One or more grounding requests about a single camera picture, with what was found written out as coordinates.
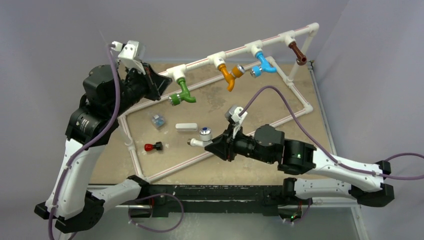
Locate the red black faucet handle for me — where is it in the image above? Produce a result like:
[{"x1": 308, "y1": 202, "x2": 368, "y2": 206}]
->
[{"x1": 143, "y1": 141, "x2": 163, "y2": 152}]

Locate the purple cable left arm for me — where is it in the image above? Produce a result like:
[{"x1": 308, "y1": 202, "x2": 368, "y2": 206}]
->
[{"x1": 47, "y1": 44, "x2": 122, "y2": 240}]

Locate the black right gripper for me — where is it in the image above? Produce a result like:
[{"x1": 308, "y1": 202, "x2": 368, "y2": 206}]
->
[{"x1": 206, "y1": 123, "x2": 275, "y2": 165}]

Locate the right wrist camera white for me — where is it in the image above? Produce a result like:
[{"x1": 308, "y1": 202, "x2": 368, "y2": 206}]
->
[{"x1": 224, "y1": 105, "x2": 248, "y2": 139}]

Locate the small clear blue box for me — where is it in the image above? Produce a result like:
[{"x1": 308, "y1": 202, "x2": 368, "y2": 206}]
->
[{"x1": 151, "y1": 114, "x2": 166, "y2": 129}]

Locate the aluminium table frame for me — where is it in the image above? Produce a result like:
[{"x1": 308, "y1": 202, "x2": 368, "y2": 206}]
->
[{"x1": 76, "y1": 183, "x2": 368, "y2": 240}]

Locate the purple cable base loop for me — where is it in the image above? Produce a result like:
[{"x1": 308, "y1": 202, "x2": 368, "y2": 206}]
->
[{"x1": 128, "y1": 193, "x2": 185, "y2": 234}]

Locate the white faucet chrome knob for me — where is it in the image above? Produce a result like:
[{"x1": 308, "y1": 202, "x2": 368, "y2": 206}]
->
[{"x1": 187, "y1": 127, "x2": 213, "y2": 148}]

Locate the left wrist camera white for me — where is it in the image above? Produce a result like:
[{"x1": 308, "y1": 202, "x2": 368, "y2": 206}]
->
[{"x1": 111, "y1": 40, "x2": 146, "y2": 75}]

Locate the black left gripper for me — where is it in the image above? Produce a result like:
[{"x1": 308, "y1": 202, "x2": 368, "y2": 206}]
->
[{"x1": 109, "y1": 61, "x2": 172, "y2": 118}]

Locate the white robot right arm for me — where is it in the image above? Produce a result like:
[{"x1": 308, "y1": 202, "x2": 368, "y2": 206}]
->
[{"x1": 204, "y1": 124, "x2": 395, "y2": 208}]

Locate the blue faucet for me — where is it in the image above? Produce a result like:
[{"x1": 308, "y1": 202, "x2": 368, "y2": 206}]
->
[{"x1": 250, "y1": 51, "x2": 277, "y2": 78}]

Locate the white PVC pipe frame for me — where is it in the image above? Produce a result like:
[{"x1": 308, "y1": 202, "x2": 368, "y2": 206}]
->
[{"x1": 117, "y1": 22, "x2": 320, "y2": 184}]

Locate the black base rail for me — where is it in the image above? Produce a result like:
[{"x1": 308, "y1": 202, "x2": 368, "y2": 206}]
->
[{"x1": 131, "y1": 183, "x2": 312, "y2": 218}]

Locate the green faucet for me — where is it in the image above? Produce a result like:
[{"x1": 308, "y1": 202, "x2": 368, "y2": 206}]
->
[{"x1": 168, "y1": 77, "x2": 197, "y2": 106}]

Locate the orange faucet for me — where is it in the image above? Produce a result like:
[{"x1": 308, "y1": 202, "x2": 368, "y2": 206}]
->
[{"x1": 217, "y1": 63, "x2": 245, "y2": 92}]

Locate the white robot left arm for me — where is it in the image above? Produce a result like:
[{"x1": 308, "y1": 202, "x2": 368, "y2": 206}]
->
[{"x1": 34, "y1": 63, "x2": 173, "y2": 235}]

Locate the brown faucet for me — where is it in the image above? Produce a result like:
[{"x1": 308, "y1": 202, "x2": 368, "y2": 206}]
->
[{"x1": 288, "y1": 41, "x2": 307, "y2": 66}]

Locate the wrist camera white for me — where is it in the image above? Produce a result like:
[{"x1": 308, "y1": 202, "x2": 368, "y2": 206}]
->
[
  {"x1": 111, "y1": 40, "x2": 146, "y2": 75},
  {"x1": 224, "y1": 105, "x2": 248, "y2": 139}
]

